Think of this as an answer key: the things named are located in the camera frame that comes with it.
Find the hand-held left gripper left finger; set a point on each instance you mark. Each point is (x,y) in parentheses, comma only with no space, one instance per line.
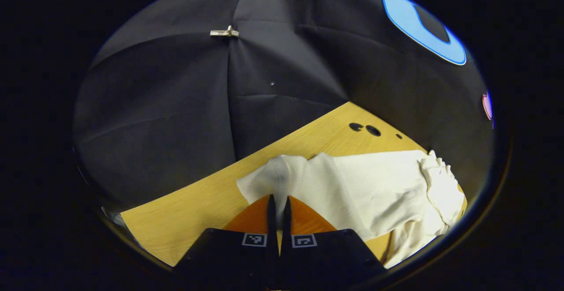
(238,260)

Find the small metal clip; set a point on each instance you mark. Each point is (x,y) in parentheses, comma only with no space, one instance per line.
(224,32)

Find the black backdrop cloth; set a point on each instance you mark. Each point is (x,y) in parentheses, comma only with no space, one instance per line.
(167,106)

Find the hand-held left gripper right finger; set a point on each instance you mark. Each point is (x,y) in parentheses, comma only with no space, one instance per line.
(326,260)

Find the white long-sleeved garment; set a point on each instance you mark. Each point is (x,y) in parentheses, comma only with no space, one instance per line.
(374,185)

